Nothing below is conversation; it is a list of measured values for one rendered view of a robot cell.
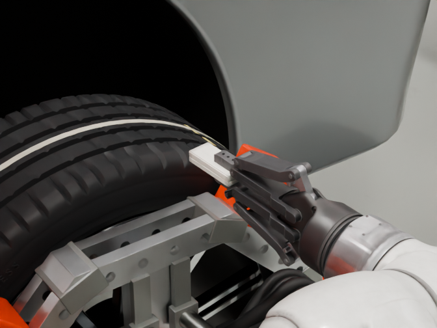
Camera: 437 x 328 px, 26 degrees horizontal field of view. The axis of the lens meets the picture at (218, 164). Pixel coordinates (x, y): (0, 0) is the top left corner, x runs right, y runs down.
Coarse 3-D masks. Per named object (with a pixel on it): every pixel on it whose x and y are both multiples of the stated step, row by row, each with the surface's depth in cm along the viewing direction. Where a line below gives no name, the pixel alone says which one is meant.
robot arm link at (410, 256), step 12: (408, 240) 91; (396, 252) 89; (408, 252) 89; (420, 252) 87; (432, 252) 88; (384, 264) 89; (396, 264) 85; (408, 264) 85; (420, 264) 85; (432, 264) 85; (420, 276) 82; (432, 276) 83; (432, 288) 81
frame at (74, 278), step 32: (128, 224) 116; (160, 224) 117; (192, 224) 116; (224, 224) 117; (64, 256) 110; (96, 256) 114; (128, 256) 110; (160, 256) 113; (256, 256) 124; (32, 288) 110; (64, 288) 107; (96, 288) 109; (32, 320) 108; (64, 320) 109
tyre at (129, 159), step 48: (96, 96) 134; (0, 144) 122; (48, 144) 121; (96, 144) 121; (144, 144) 121; (192, 144) 126; (0, 192) 115; (48, 192) 113; (96, 192) 114; (144, 192) 119; (192, 192) 124; (0, 240) 110; (48, 240) 113; (0, 288) 112
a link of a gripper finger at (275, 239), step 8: (240, 208) 107; (248, 216) 106; (256, 216) 106; (248, 224) 106; (256, 224) 105; (264, 224) 105; (264, 232) 105; (272, 232) 104; (272, 240) 104; (280, 240) 104; (280, 248) 103; (280, 256) 104; (288, 256) 103; (288, 264) 103
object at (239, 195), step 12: (228, 192) 106; (240, 192) 105; (252, 192) 106; (252, 204) 104; (264, 204) 104; (264, 216) 103; (276, 216) 102; (276, 228) 102; (288, 228) 100; (288, 240) 100
